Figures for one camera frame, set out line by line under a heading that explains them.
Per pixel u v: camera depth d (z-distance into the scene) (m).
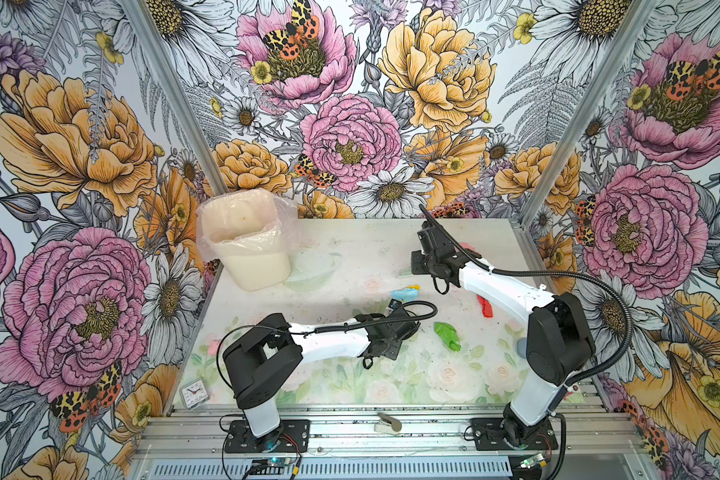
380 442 0.75
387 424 0.75
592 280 0.48
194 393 0.79
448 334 0.91
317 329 0.52
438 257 0.70
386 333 0.67
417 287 1.00
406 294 0.99
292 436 0.74
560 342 0.47
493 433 0.74
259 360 0.49
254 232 0.85
